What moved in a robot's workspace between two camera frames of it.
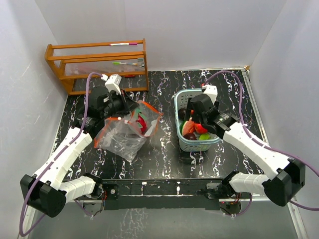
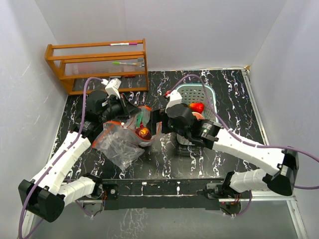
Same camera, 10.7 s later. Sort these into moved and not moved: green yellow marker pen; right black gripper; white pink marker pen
Moved: right black gripper
Not moved: green yellow marker pen; white pink marker pen
